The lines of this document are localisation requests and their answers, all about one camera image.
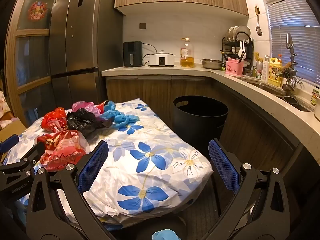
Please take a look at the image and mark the white plates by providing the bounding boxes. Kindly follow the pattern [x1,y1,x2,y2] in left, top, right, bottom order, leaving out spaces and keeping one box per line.
[226,27,238,40]

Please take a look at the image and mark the cardboard box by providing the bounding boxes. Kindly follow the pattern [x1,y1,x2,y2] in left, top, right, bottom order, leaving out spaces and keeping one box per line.
[0,117,27,143]

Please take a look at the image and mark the black plastic trash bin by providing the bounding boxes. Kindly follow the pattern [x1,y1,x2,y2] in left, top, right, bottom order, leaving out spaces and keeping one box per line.
[172,95,229,155]

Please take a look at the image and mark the black plastic bag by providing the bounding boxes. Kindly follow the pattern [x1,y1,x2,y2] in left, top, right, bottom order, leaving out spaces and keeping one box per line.
[66,108,113,138]

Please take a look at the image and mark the white bowl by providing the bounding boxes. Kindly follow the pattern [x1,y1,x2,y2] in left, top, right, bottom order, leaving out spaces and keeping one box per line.
[236,26,251,40]

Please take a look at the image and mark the yellow detergent bottle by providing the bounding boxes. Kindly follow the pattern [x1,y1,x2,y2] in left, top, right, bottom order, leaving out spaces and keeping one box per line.
[268,57,283,87]

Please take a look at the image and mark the cooking oil bottle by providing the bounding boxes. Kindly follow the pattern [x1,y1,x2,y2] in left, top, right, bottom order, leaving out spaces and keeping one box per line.
[180,38,195,68]

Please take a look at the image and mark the silver beer can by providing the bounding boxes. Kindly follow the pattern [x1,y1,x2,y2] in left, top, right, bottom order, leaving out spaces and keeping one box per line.
[255,60,264,79]

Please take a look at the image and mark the stainless steel sink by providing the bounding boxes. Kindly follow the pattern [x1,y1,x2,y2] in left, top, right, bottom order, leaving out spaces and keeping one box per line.
[241,76,313,112]

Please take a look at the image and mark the blue disposable glove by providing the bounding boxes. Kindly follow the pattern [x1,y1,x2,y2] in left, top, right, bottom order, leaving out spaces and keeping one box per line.
[101,101,140,130]

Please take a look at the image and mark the window blinds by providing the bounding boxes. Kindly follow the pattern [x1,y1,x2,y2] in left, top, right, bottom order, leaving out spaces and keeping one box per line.
[259,0,320,85]

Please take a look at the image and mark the wooden glass door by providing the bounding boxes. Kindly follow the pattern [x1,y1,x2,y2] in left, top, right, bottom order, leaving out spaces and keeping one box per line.
[5,0,73,128]

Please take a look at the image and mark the white pump bottle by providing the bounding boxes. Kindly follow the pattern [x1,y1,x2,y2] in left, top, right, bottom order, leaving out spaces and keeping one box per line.
[262,55,270,82]

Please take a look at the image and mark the pink utensil basket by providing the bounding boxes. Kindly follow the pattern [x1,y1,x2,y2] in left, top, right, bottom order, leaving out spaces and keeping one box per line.
[225,57,244,77]

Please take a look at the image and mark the blue floral cloth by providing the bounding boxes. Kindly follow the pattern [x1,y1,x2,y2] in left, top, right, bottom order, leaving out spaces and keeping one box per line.
[2,98,213,224]

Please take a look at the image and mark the stainless steel bowl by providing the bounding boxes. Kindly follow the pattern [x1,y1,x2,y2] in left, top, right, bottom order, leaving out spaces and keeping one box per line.
[201,58,225,70]

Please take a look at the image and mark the plain red plastic bag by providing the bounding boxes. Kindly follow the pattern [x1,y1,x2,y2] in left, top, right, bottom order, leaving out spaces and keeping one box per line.
[41,107,69,133]

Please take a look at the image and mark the wire sink caddy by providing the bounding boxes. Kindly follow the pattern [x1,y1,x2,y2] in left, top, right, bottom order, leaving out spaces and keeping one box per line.
[282,64,298,78]

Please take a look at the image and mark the black dish rack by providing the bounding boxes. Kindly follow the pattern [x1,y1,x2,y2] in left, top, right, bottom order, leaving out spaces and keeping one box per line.
[221,36,255,68]

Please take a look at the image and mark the white electric cooker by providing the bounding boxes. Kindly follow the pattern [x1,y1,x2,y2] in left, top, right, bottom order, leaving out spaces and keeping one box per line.
[149,51,175,67]

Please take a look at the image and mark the black air fryer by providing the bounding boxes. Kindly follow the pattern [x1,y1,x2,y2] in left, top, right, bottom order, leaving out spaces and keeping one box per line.
[123,41,143,67]

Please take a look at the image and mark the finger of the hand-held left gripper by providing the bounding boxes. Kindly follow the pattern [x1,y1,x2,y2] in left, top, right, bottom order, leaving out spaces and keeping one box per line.
[0,134,19,154]
[0,142,47,173]

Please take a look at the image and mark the grey refrigerator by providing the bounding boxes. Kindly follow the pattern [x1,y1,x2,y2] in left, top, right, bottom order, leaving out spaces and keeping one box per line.
[49,0,124,108]

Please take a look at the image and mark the pink plastic bag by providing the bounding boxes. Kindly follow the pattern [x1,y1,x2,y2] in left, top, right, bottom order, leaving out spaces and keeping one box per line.
[71,101,102,117]

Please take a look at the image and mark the glass jar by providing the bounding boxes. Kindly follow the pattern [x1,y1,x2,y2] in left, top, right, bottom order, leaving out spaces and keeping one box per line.
[311,89,320,107]

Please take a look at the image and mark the red printed plastic bag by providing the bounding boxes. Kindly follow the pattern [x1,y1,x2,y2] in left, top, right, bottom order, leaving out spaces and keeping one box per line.
[37,130,90,172]

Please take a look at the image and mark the black slotted spatula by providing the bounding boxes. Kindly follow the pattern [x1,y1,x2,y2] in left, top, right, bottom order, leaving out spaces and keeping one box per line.
[255,6,262,36]

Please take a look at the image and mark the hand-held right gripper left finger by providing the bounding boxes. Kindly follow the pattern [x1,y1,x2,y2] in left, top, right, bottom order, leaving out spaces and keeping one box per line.
[26,141,118,240]

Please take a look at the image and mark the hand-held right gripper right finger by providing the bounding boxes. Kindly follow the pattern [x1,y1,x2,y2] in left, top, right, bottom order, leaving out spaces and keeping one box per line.
[208,138,292,240]

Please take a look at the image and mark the black power cable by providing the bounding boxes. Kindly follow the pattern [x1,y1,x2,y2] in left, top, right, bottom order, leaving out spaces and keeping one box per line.
[142,43,157,65]

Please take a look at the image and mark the red paper cup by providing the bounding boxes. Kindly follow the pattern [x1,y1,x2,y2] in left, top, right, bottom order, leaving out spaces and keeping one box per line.
[96,101,110,114]

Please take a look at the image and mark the steel kitchen faucet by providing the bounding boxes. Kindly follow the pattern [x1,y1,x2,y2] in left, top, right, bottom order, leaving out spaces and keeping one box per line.
[282,32,302,92]

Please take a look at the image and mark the red floral door decoration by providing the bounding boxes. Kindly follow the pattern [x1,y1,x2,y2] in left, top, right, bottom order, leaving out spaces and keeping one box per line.
[27,1,48,20]

